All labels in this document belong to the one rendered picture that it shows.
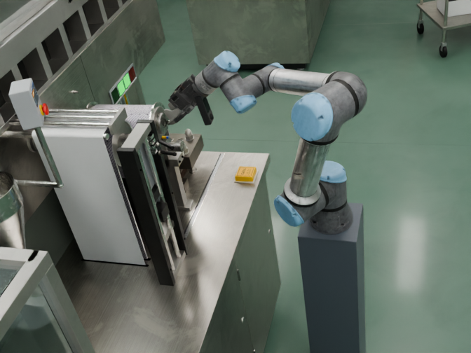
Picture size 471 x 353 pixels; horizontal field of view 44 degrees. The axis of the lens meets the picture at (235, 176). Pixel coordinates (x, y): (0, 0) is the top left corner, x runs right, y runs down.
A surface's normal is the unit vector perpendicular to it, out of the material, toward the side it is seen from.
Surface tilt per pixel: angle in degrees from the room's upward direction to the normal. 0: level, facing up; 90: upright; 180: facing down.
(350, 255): 90
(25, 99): 90
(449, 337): 0
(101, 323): 0
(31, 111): 90
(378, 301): 0
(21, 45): 90
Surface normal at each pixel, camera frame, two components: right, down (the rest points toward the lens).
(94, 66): 0.96, 0.04
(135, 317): -0.14, -0.79
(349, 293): -0.28, 0.61
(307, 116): -0.75, 0.39
